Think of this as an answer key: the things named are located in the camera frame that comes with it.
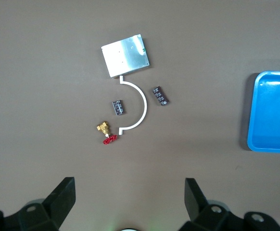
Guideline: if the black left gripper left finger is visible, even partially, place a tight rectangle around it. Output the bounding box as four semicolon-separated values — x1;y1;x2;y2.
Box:
0;177;76;231

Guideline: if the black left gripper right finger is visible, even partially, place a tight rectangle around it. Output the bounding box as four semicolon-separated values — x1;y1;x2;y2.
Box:
178;178;280;231

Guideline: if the dark terminal block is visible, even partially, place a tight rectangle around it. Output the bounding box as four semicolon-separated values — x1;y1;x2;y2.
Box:
152;85;170;107
112;99;127;116

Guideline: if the blue plastic tray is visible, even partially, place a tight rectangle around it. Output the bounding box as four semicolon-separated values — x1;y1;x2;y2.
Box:
247;71;280;154

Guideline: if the white semicircular pipe clamp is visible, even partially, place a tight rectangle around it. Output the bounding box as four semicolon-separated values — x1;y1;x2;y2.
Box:
118;75;148;136

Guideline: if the silver metal box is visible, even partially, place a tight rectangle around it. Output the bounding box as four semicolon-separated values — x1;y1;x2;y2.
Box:
101;34;152;78

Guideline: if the brass valve red handle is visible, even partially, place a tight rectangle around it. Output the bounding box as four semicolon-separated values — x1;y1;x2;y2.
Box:
96;121;118;145

